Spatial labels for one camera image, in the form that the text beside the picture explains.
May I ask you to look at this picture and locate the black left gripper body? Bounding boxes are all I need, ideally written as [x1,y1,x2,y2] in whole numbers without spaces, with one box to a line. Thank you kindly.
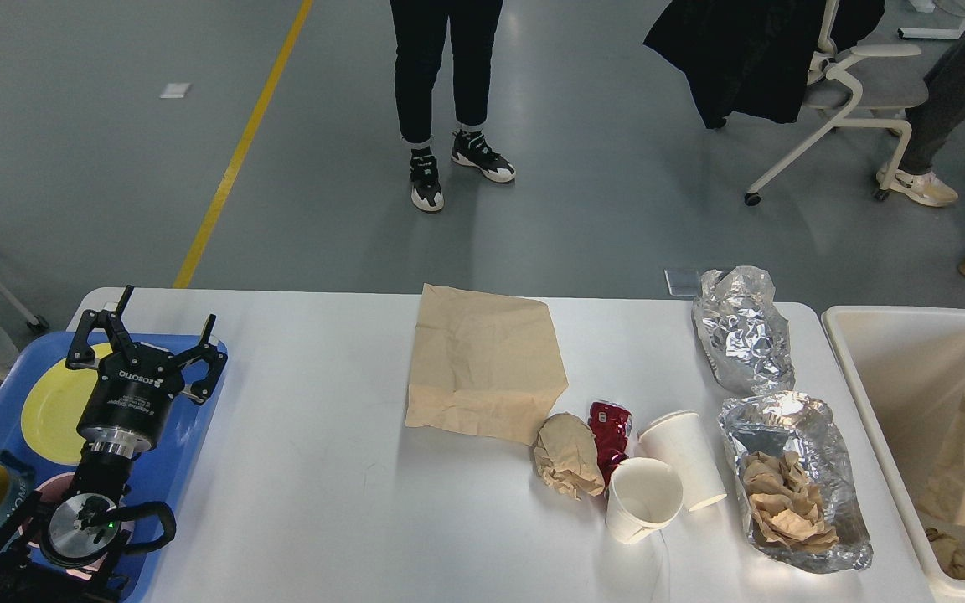
[77,346,184,453]

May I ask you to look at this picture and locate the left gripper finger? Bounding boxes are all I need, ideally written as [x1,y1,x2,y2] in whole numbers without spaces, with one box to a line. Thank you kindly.
[168,314,228,405]
[65,285,134,371]

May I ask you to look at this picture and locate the yellow plastic plate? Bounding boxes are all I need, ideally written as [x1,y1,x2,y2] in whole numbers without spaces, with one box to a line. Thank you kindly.
[19,333,97,466]

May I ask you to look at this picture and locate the pink ribbed mug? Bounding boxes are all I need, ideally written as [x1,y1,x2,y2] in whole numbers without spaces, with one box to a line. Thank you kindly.
[29,471,135,580]

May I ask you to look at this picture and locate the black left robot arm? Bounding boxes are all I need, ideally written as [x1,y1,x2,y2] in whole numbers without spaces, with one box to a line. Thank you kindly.
[0,289,229,602]

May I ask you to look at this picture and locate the crumpled brown paper ball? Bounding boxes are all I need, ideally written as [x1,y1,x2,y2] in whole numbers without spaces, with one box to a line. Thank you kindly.
[533,413,605,500]

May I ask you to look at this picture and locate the crushed red can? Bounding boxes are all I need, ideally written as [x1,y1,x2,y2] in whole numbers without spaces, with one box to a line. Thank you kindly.
[587,400,632,487]

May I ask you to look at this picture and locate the standing person legs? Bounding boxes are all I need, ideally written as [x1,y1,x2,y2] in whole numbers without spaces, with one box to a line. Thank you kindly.
[389,0,517,213]

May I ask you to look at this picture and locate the upright white paper cup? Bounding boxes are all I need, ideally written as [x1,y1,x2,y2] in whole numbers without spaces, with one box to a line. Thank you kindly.
[606,457,684,544]

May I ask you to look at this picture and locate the lying white paper cup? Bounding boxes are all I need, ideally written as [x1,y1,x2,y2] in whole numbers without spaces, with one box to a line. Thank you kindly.
[637,410,727,512]

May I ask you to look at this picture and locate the crumpled aluminium foil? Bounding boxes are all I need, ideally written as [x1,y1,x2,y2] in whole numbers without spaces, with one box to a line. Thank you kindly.
[692,265,796,397]

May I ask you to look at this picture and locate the foil bag with paper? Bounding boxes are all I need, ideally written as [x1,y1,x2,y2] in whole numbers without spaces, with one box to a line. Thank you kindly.
[717,392,873,574]

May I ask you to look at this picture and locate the black jacket on chair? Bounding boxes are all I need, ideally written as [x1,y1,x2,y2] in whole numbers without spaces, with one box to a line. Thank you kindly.
[643,0,887,130]

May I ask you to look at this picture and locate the white office chair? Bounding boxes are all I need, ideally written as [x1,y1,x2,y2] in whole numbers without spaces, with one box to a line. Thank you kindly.
[744,1,927,206]

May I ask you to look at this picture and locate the white plastic bin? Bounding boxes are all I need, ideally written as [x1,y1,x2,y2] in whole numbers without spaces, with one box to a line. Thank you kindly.
[821,306,965,602]

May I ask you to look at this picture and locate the crumpled paper in bin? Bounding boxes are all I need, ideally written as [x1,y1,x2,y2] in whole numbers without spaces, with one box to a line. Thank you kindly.
[924,528,965,580]

